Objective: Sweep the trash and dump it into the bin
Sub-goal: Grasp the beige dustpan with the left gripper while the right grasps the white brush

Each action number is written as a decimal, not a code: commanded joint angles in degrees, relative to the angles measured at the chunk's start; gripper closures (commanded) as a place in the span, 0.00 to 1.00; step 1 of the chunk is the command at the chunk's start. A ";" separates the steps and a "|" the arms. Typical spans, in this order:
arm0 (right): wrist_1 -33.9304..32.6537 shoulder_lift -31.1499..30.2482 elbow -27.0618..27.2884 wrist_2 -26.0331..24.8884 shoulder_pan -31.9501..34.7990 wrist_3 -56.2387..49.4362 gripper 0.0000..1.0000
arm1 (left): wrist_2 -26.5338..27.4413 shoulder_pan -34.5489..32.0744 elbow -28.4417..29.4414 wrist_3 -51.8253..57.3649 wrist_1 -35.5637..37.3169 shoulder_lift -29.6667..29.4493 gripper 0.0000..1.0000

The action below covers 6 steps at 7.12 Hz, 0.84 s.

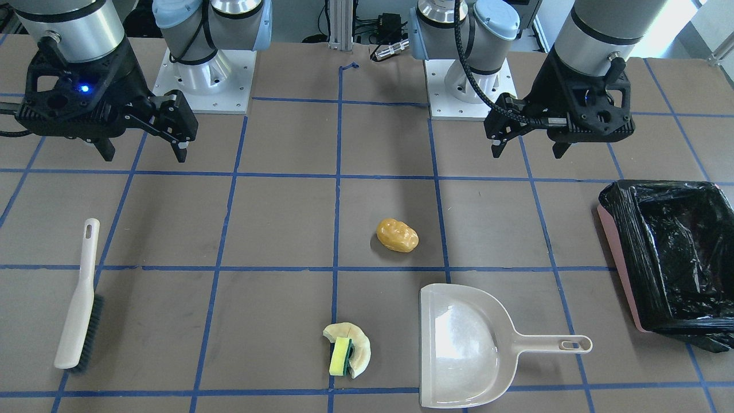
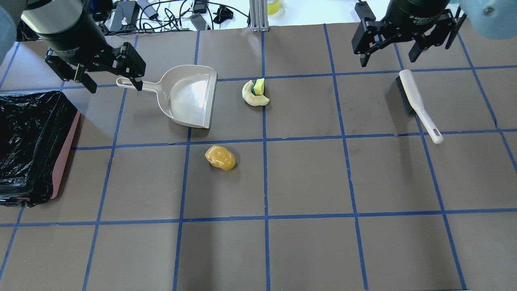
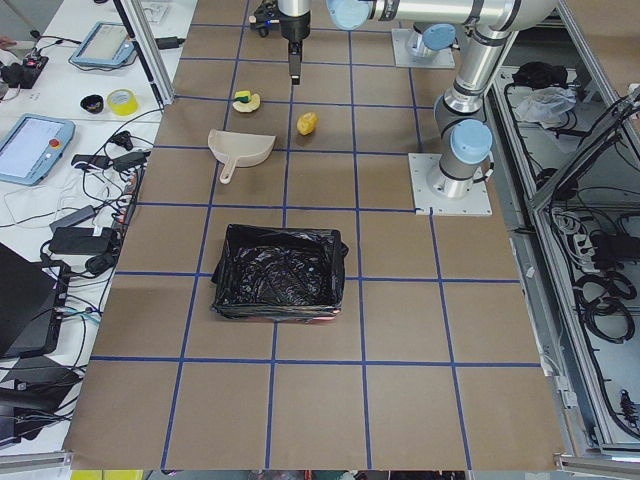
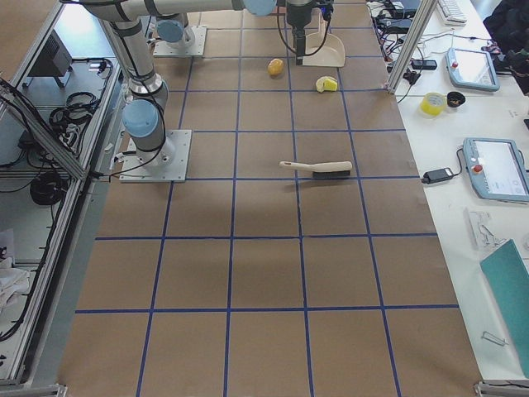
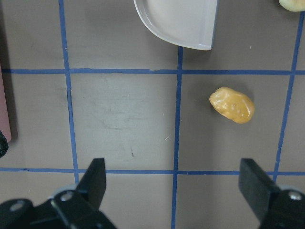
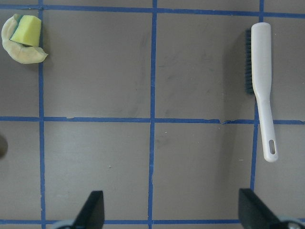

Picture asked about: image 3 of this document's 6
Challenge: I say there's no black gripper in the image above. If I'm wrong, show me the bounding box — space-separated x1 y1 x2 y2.
278 0 311 84

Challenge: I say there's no beige ring-shaped foam piece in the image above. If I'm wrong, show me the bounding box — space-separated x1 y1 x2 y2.
232 93 261 113

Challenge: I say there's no yellow paper ball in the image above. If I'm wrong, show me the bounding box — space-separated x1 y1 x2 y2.
296 111 319 136

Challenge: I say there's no beige plastic dustpan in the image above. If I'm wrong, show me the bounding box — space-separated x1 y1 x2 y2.
208 129 276 184

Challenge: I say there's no yellow green sponge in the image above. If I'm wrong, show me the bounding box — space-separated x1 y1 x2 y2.
234 90 252 104

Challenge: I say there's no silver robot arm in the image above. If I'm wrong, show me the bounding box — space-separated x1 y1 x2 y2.
414 23 456 57
326 1 558 199

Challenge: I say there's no black bag lined bin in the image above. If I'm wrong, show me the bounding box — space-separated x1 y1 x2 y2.
211 224 349 323

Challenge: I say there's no yellow tape roll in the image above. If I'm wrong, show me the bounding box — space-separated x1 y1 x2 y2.
106 89 139 116

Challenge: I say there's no blue teach pendant far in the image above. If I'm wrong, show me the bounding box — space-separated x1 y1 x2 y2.
69 22 136 69

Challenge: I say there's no blue teach pendant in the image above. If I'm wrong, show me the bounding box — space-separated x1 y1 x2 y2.
69 22 136 69
1 113 76 186

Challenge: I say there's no white crumpled cloth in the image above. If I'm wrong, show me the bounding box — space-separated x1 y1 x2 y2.
514 87 577 127

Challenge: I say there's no blue teach pendant near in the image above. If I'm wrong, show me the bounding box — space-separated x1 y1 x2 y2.
1 113 76 186

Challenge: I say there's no black power adapter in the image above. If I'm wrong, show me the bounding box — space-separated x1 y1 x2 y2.
49 227 117 255

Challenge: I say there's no black laptop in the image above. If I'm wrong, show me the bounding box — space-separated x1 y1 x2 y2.
1 245 70 359

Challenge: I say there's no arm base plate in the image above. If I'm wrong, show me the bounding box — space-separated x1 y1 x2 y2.
392 24 456 69
408 153 492 217

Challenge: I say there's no aluminium frame post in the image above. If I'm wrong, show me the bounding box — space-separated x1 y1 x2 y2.
122 0 175 107

